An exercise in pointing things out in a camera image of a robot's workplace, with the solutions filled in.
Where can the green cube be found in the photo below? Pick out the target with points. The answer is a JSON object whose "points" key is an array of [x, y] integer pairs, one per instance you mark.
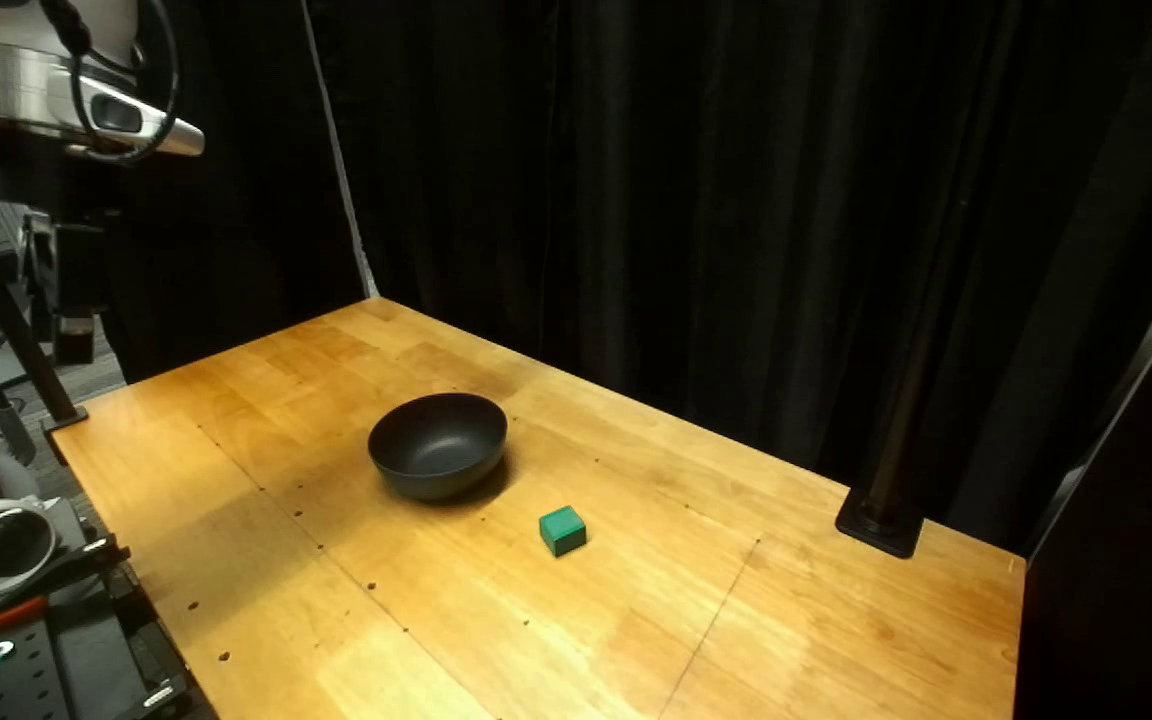
{"points": [[560, 534]]}

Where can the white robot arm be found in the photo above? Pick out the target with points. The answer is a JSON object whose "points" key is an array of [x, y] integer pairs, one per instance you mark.
{"points": [[28, 83]]}

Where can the black side panel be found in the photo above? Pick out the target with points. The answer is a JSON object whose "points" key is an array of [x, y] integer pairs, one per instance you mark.
{"points": [[1122, 586]]}

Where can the grey metal rack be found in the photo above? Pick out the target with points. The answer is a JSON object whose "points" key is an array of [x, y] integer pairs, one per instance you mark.
{"points": [[36, 265]]}

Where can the white thin pole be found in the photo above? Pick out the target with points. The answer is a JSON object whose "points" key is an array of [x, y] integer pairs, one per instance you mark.
{"points": [[341, 160]]}

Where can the black curtain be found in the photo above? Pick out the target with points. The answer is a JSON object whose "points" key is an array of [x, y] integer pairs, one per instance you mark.
{"points": [[682, 200]]}

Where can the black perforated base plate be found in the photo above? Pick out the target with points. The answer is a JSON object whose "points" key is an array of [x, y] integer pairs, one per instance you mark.
{"points": [[58, 664]]}

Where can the black bowl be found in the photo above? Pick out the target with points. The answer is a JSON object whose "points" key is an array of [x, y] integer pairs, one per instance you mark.
{"points": [[436, 446]]}

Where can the black post with base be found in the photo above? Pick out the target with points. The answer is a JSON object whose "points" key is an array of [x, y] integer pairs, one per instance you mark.
{"points": [[889, 512]]}

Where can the black tripod leg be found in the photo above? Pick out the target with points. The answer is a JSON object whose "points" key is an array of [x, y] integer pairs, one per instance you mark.
{"points": [[17, 322]]}

